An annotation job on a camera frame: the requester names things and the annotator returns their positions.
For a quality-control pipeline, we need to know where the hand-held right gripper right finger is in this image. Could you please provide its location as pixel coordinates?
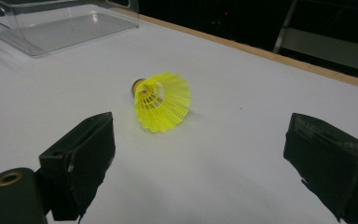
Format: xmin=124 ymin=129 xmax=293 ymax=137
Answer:
xmin=282 ymin=112 xmax=358 ymax=224

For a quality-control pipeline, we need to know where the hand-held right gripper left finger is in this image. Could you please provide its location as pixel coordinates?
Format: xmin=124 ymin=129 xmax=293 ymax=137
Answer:
xmin=38 ymin=111 xmax=117 ymax=222

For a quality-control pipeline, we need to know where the yellow shuttlecock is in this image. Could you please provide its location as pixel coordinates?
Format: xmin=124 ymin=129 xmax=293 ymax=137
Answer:
xmin=131 ymin=72 xmax=192 ymax=133

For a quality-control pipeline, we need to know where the clear plastic box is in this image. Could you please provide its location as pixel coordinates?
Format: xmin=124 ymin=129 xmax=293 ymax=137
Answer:
xmin=0 ymin=0 xmax=140 ymax=59

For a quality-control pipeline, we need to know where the white metal stand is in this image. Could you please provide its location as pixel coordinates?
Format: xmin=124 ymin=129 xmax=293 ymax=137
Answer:
xmin=272 ymin=0 xmax=358 ymax=75

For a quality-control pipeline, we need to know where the white table cover sheet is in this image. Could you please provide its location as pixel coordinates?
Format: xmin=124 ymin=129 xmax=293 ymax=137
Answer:
xmin=0 ymin=7 xmax=358 ymax=224

